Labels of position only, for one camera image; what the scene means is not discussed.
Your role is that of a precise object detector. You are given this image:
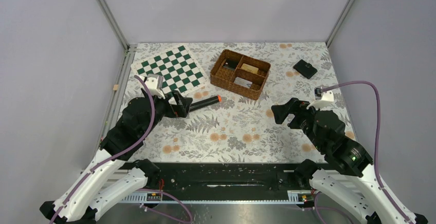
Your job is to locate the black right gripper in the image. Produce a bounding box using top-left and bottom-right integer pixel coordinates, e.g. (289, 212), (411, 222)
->
(269, 96), (326, 151)

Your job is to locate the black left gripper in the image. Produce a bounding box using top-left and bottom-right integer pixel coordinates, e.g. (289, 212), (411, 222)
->
(141, 89), (193, 137)

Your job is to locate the black leather card holder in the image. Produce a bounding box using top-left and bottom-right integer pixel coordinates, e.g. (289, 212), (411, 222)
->
(293, 60), (318, 79)

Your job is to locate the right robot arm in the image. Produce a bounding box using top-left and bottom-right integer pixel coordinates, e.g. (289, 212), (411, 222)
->
(271, 98), (428, 223)

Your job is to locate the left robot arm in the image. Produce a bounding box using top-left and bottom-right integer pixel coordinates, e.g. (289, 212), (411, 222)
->
(40, 90), (193, 223)

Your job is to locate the white card in basket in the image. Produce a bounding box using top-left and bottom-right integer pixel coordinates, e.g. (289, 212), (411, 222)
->
(234, 77), (252, 88)

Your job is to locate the tan card in basket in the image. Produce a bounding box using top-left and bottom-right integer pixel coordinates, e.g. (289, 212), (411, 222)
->
(241, 63), (259, 74)

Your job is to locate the black flashlight orange tip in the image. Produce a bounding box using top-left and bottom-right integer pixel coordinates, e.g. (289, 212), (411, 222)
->
(189, 95), (222, 111)

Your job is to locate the green white chessboard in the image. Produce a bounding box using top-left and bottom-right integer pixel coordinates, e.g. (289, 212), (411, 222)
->
(131, 44), (209, 95)

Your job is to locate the floral table mat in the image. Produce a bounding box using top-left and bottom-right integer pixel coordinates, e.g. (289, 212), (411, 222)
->
(108, 42), (357, 164)

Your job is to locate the brown wicker divided basket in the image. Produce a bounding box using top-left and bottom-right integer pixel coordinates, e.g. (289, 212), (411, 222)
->
(210, 49), (271, 100)

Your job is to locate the black item in basket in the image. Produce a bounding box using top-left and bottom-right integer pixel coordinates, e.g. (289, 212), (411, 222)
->
(223, 59), (239, 71)

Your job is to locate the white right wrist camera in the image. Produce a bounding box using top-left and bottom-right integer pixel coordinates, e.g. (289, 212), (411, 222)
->
(306, 87), (334, 110)

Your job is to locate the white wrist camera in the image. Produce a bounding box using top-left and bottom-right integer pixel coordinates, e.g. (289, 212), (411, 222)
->
(306, 87), (334, 110)
(144, 74), (165, 99)

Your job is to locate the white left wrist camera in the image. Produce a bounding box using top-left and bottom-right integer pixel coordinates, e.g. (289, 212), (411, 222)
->
(144, 74), (165, 99)

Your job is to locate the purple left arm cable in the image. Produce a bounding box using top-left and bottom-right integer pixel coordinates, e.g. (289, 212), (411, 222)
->
(49, 75), (193, 224)

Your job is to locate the aluminium slotted rail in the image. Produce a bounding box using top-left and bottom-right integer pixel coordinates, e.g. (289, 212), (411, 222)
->
(119, 189), (312, 204)

